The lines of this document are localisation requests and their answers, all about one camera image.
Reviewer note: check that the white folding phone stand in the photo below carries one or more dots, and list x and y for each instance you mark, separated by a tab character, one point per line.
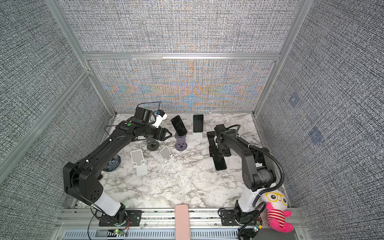
139	162

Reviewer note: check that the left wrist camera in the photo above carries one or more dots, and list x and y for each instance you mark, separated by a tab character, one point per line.
147	117

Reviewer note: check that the aluminium front rail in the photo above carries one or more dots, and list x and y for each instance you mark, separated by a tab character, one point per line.
159	224

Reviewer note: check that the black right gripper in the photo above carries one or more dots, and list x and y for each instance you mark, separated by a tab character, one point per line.
227	153

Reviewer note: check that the pink bar front centre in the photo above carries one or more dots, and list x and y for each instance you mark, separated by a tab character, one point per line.
182	222

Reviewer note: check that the black round phone stand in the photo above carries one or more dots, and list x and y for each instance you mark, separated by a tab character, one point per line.
152	144

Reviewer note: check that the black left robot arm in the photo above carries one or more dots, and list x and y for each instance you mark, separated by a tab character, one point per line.
81	179

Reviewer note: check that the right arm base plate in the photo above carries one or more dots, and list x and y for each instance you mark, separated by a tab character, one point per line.
229	216

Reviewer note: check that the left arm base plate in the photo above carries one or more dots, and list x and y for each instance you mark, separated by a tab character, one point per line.
132	216

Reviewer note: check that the purple round phone stand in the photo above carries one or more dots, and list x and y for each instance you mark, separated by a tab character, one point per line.
181	144

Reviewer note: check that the white front phone stand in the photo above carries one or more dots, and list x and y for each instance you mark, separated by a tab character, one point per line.
166	155

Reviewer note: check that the white back phone stand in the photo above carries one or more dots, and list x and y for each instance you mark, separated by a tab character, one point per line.
198	135

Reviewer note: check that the dark flower shaped coaster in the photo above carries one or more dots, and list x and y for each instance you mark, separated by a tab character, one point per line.
113	164

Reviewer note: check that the black phone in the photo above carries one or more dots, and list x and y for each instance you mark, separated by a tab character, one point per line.
216	151
211	139
220	163
179	126
198	123

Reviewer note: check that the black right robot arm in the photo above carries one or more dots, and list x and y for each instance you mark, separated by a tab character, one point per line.
258	168

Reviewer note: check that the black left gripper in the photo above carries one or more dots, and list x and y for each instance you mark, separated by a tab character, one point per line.
161	134

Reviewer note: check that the pink plush toy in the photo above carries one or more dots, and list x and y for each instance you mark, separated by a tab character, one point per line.
277	212

